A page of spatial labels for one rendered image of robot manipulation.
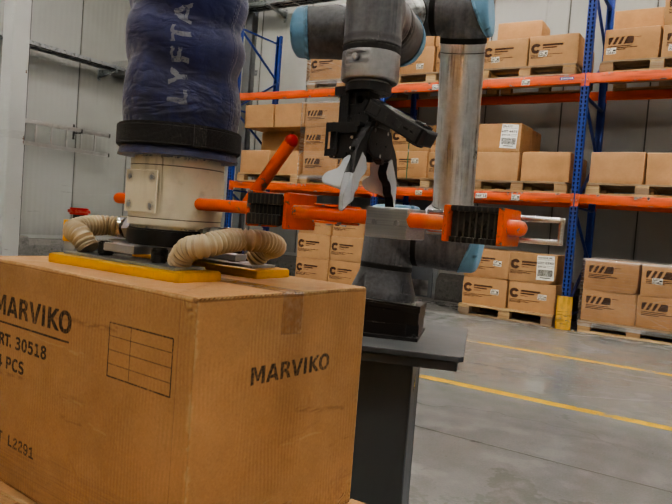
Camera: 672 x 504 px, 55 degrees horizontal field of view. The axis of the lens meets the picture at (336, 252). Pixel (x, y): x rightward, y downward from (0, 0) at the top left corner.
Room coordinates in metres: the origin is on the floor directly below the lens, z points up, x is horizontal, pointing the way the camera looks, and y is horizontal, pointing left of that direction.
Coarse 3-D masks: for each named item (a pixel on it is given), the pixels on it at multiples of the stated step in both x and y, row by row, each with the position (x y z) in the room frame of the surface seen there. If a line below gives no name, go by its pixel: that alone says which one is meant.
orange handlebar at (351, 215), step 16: (208, 208) 1.13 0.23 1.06; (224, 208) 1.11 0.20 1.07; (240, 208) 1.09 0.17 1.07; (304, 208) 1.02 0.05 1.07; (320, 208) 1.00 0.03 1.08; (336, 208) 0.99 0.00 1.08; (352, 208) 1.01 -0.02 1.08; (352, 224) 1.01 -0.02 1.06; (416, 224) 0.91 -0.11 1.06; (432, 224) 0.90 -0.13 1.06; (512, 224) 0.84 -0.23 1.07
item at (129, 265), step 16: (64, 256) 1.16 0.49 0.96; (80, 256) 1.15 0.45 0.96; (96, 256) 1.13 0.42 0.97; (112, 256) 1.14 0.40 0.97; (128, 256) 1.17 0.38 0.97; (160, 256) 1.08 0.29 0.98; (128, 272) 1.06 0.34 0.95; (144, 272) 1.04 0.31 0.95; (160, 272) 1.02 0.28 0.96; (176, 272) 1.01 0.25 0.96; (192, 272) 1.03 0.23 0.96; (208, 272) 1.06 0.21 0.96
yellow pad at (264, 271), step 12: (240, 252) 1.25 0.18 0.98; (192, 264) 1.25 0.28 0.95; (204, 264) 1.23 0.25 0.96; (216, 264) 1.22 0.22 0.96; (228, 264) 1.22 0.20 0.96; (240, 264) 1.20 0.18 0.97; (264, 264) 1.24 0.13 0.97; (240, 276) 1.18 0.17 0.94; (252, 276) 1.16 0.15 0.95; (264, 276) 1.18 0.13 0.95; (276, 276) 1.21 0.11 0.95; (288, 276) 1.24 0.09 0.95
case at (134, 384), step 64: (0, 256) 1.21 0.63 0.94; (0, 320) 1.16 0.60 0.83; (64, 320) 1.04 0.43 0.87; (128, 320) 0.94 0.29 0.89; (192, 320) 0.85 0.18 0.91; (256, 320) 0.94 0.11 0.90; (320, 320) 1.06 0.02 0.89; (0, 384) 1.16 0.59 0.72; (64, 384) 1.03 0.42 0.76; (128, 384) 0.93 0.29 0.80; (192, 384) 0.85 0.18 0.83; (256, 384) 0.95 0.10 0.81; (320, 384) 1.07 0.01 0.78; (0, 448) 1.15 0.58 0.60; (64, 448) 1.02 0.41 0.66; (128, 448) 0.93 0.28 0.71; (192, 448) 0.86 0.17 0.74; (256, 448) 0.96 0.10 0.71; (320, 448) 1.09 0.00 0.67
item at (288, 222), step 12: (252, 192) 1.05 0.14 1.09; (264, 192) 1.09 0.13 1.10; (288, 192) 1.02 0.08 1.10; (252, 204) 1.06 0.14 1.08; (264, 204) 1.05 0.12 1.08; (276, 204) 1.02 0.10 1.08; (288, 204) 1.02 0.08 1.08; (300, 204) 1.05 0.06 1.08; (312, 204) 1.08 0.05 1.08; (252, 216) 1.05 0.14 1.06; (264, 216) 1.03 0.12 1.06; (276, 216) 1.02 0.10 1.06; (288, 216) 1.03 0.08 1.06; (288, 228) 1.03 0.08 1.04; (300, 228) 1.06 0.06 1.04; (312, 228) 1.08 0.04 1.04
